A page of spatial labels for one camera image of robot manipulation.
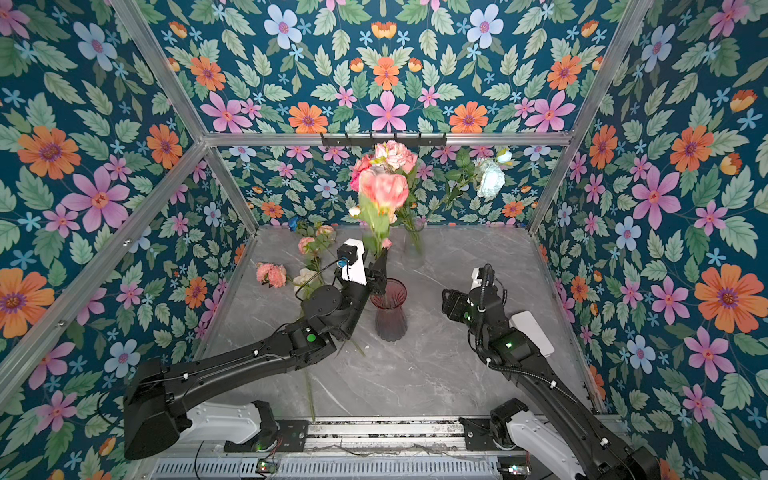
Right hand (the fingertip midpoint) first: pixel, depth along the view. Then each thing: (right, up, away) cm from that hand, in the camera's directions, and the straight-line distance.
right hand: (458, 289), depth 78 cm
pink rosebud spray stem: (-47, +16, +33) cm, 59 cm away
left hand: (-20, +11, -13) cm, 26 cm away
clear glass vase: (-11, +10, +32) cm, 36 cm away
